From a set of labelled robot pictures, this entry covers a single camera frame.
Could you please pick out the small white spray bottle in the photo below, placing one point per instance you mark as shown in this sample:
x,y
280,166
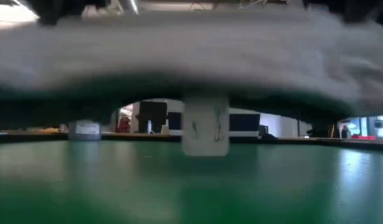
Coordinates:
x,y
149,127

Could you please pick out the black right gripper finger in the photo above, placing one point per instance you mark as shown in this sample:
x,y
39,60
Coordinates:
x,y
365,11
322,4

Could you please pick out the flat red tray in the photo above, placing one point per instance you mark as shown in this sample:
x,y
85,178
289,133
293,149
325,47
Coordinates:
x,y
362,137

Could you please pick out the navy white striped laundry bin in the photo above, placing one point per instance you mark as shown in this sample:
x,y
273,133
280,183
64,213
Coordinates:
x,y
244,123

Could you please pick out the black aluminium table frame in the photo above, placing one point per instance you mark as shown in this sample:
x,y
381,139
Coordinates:
x,y
303,141

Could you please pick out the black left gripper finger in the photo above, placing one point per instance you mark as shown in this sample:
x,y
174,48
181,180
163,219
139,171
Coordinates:
x,y
88,3
49,12

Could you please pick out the black standing panel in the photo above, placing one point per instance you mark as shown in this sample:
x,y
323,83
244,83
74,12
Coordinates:
x,y
152,113

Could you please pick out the red storage bin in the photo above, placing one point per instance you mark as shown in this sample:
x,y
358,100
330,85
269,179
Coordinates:
x,y
124,124

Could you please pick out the clear spray bottle blue trigger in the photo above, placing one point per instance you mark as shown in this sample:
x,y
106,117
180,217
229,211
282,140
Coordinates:
x,y
83,130

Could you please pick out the grey heathered t-shirt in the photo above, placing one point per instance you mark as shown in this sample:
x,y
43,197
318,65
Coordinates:
x,y
191,56

